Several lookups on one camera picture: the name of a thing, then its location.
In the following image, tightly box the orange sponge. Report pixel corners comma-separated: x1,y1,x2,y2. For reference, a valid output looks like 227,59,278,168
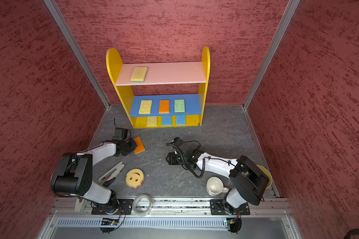
159,100,170,114
134,137,145,154

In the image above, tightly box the yellow smiley face sponge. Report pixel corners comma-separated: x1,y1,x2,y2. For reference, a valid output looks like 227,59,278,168
125,168,145,189

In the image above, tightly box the light green sponge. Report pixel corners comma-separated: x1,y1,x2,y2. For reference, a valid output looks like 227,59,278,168
174,99,185,113

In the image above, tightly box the green scrub sponge dark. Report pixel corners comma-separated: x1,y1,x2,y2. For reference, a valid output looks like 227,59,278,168
130,67,148,82

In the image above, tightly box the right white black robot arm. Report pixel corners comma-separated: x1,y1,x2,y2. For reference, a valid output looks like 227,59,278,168
166,137,271,208

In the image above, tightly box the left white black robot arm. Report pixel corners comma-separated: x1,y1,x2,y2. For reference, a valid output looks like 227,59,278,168
50,127,137,210

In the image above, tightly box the blue lower shelf board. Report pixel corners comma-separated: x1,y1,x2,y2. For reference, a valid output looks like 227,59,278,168
129,94,202,117

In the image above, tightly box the pink upper shelf board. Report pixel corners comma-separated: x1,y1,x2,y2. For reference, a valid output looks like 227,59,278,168
115,62,210,86

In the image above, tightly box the yellow shelf unit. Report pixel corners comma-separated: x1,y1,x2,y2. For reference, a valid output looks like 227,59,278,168
106,46,211,128

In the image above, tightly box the grey stapler on table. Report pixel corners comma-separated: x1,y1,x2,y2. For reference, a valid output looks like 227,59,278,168
98,161,125,187

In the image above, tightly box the white ceramic mug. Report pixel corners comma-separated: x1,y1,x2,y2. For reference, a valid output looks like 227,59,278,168
206,177,229,197

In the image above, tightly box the clear tape roll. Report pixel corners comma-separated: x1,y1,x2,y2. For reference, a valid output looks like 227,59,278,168
132,194,153,217

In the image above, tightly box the beige stapler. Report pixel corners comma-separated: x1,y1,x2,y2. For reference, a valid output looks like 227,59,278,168
74,197,87,213

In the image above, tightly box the yellow cup with pens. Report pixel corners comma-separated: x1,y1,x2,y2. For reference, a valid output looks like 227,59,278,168
257,165,273,188

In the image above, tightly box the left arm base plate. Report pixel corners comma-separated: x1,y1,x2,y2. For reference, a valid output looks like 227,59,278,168
91,199,134,216

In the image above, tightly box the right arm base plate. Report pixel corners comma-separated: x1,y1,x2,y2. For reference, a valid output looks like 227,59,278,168
209,199,250,216

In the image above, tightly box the aluminium rail front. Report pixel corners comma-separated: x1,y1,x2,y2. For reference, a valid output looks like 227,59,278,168
48,197,294,218

